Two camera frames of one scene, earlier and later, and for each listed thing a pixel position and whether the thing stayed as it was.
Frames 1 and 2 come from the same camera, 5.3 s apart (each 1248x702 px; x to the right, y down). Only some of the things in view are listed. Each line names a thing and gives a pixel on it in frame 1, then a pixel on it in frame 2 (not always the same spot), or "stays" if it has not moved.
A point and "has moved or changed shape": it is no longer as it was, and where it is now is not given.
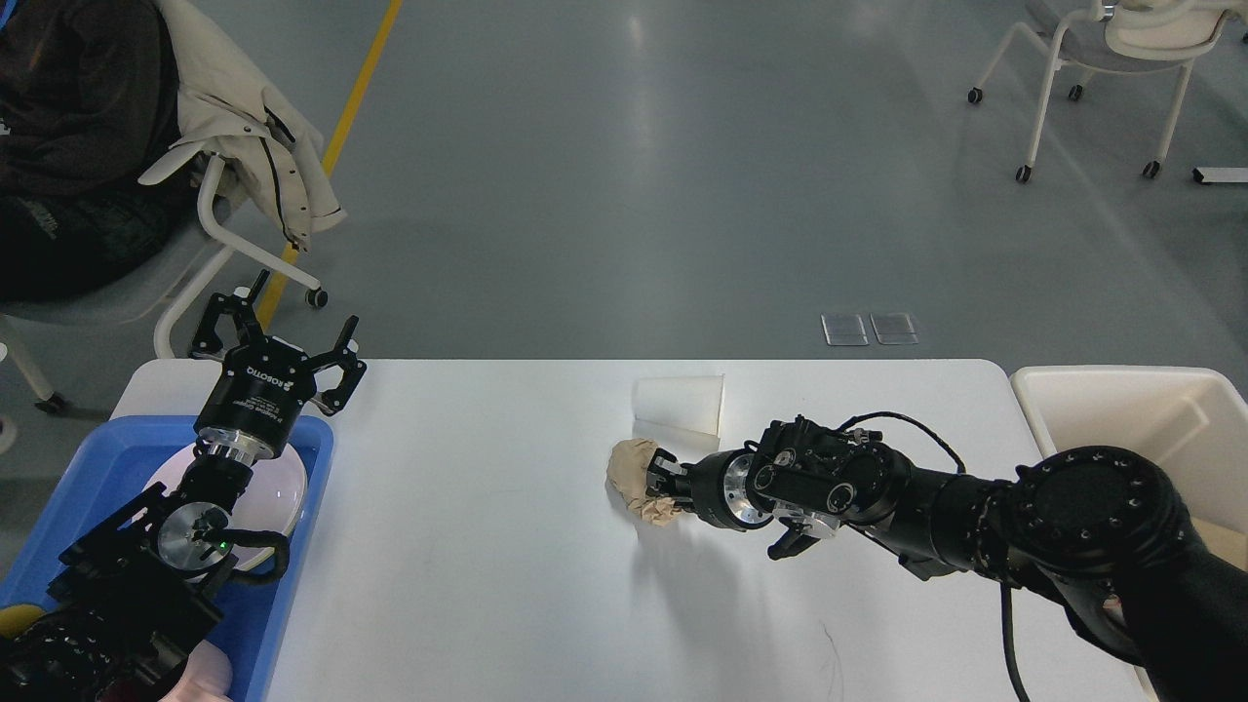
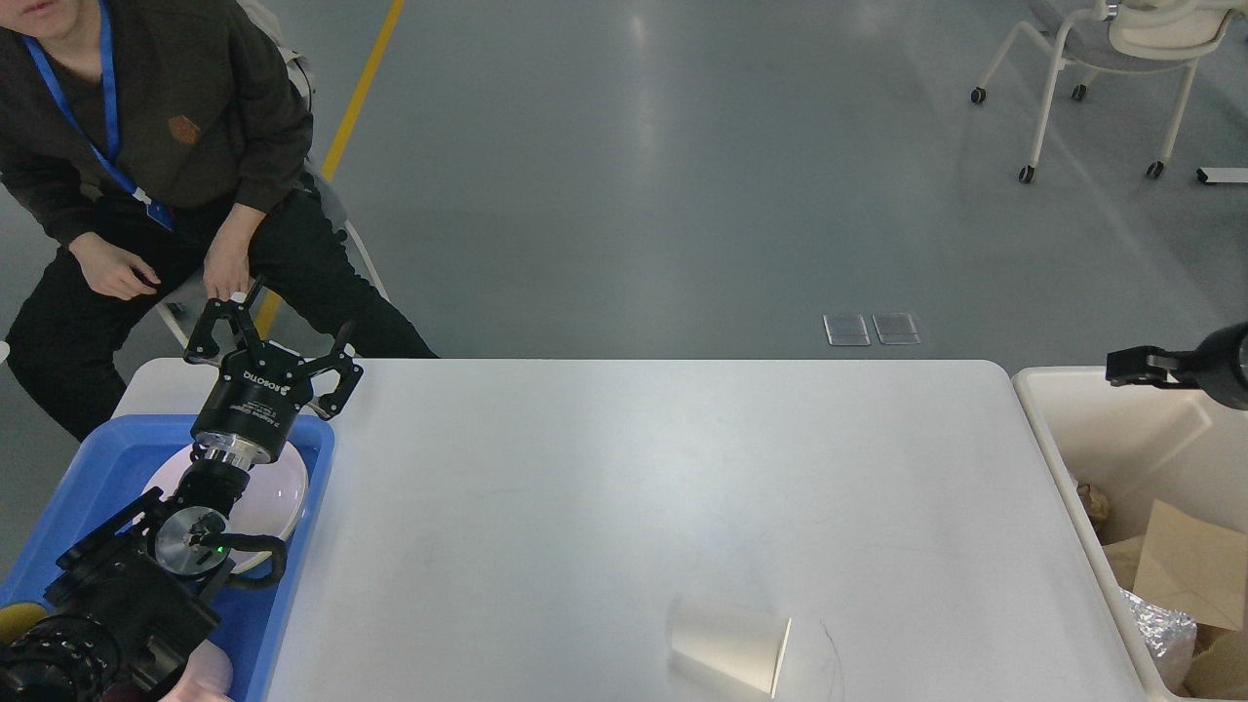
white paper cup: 691,403 -> 745,643
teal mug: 16,618 stays
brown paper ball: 628,470 has moved or changed shape
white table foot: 1219,175 stays
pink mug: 208,675 stays
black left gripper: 262,382 stays
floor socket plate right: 895,329 stays
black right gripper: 714,487 -> 1219,366
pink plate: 274,500 stays
